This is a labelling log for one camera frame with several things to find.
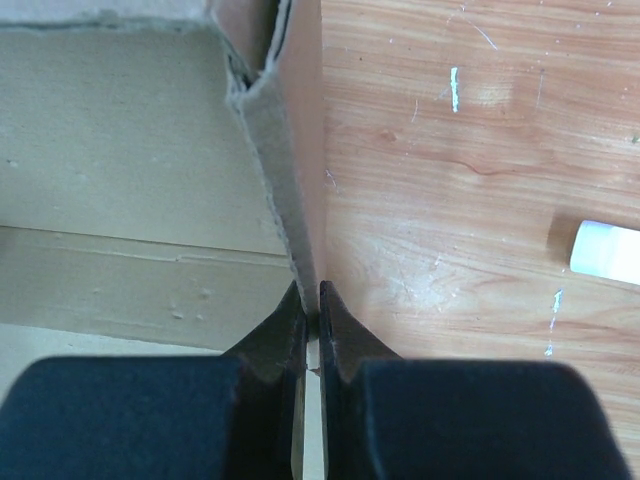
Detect cardboard box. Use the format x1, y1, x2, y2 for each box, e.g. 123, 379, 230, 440
0, 0, 326, 480

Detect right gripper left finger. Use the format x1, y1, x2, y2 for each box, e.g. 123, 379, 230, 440
1, 287, 306, 479

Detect white clothes rack stand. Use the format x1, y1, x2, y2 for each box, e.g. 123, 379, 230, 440
569, 220, 639, 285

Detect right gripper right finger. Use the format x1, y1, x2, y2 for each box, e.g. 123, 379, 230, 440
319, 281, 632, 479

